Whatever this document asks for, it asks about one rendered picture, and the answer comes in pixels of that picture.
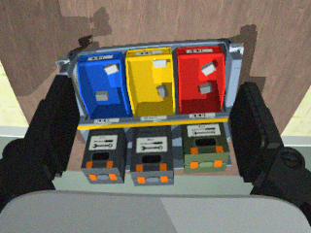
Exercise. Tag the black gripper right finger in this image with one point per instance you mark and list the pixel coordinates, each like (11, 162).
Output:
(273, 169)

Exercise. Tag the red open bin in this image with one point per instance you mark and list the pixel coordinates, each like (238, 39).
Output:
(190, 77)

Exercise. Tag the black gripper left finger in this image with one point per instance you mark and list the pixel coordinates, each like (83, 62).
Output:
(46, 147)

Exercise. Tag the blue open bin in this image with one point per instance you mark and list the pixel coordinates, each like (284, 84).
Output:
(92, 78)

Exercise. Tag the yellow bin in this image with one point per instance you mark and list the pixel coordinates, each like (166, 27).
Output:
(143, 79)

